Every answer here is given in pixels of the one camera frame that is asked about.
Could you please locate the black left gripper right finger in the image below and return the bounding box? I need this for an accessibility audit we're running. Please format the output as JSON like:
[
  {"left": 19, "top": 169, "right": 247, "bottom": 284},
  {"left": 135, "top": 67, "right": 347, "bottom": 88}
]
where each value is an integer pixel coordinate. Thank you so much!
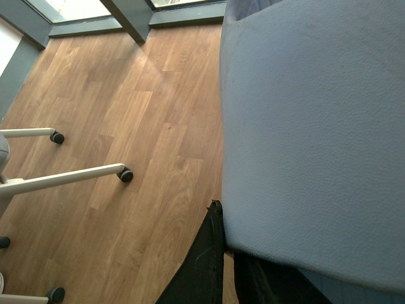
[{"left": 234, "top": 253, "right": 330, "bottom": 304}]

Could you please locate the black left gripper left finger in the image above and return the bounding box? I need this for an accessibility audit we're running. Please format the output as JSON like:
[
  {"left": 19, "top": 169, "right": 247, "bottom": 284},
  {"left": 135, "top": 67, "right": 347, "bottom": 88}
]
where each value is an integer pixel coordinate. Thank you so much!
[{"left": 156, "top": 200, "right": 225, "bottom": 303}]

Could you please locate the light blue slipper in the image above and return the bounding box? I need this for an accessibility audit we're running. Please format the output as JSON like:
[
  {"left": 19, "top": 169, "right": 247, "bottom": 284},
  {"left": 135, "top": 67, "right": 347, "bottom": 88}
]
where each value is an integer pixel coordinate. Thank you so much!
[{"left": 220, "top": 1, "right": 404, "bottom": 294}]

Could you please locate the black caster wheel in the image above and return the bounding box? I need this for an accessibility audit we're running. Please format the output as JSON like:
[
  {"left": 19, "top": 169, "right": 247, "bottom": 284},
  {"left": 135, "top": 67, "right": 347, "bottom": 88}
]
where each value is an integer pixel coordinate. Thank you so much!
[
  {"left": 46, "top": 287, "right": 66, "bottom": 304},
  {"left": 116, "top": 167, "right": 134, "bottom": 183},
  {"left": 49, "top": 131, "right": 65, "bottom": 145},
  {"left": 0, "top": 236, "right": 11, "bottom": 249}
]

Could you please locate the black caster wheel near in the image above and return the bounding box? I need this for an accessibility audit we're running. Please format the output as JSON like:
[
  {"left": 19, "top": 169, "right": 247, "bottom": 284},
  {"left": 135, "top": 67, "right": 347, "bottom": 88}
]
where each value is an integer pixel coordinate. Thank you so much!
[{"left": 46, "top": 287, "right": 66, "bottom": 304}]

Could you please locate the white chair leg near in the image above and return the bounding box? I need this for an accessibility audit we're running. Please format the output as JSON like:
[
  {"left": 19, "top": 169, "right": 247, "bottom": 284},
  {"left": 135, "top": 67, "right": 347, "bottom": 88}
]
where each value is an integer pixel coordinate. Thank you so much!
[{"left": 0, "top": 294, "right": 49, "bottom": 304}]

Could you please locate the white chair leg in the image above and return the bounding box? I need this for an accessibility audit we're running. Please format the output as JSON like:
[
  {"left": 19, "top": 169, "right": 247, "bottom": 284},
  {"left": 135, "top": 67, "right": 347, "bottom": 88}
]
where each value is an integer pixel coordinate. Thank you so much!
[
  {"left": 1, "top": 128, "right": 57, "bottom": 138},
  {"left": 0, "top": 294, "right": 49, "bottom": 304}
]

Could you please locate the black caster wheel left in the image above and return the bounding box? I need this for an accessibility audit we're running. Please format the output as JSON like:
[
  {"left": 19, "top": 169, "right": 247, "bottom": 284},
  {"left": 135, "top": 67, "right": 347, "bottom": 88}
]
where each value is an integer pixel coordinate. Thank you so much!
[{"left": 0, "top": 236, "right": 11, "bottom": 249}]

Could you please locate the black caster wheel far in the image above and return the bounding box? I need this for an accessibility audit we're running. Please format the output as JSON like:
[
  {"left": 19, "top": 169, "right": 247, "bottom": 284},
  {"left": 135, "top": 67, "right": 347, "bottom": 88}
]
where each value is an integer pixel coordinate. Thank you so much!
[{"left": 49, "top": 131, "right": 65, "bottom": 145}]

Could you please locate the white table leg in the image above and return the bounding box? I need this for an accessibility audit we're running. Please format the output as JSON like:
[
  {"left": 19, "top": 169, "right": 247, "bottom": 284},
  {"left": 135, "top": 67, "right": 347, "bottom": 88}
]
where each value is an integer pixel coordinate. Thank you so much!
[{"left": 1, "top": 163, "right": 128, "bottom": 197}]

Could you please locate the white chair leg far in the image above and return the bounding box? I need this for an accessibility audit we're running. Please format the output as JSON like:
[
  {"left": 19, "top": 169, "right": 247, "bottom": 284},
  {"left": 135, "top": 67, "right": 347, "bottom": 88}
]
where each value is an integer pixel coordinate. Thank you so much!
[{"left": 1, "top": 128, "right": 57, "bottom": 138}]

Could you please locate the grey chair seat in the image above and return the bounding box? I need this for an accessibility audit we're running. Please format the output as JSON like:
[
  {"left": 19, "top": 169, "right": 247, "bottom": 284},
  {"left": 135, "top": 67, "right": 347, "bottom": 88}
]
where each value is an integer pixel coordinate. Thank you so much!
[{"left": 0, "top": 134, "right": 9, "bottom": 172}]

